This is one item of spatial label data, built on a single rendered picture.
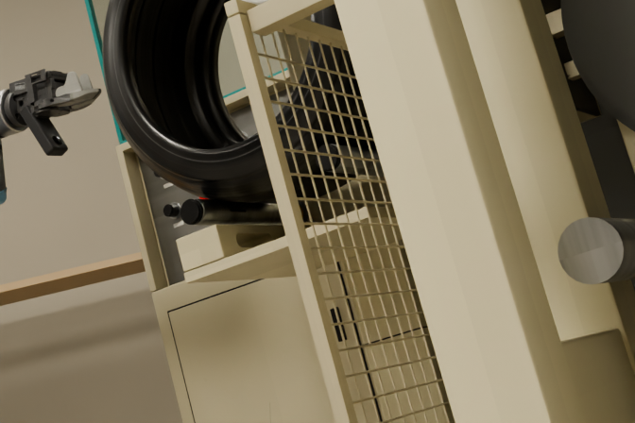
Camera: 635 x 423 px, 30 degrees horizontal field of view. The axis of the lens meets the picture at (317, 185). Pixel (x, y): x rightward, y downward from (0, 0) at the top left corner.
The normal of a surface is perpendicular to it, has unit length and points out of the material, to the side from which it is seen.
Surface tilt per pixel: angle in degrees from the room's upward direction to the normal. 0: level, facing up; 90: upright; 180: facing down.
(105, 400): 90
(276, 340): 90
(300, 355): 90
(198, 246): 90
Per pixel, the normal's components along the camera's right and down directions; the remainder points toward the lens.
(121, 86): -0.64, 0.04
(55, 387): 0.16, -0.23
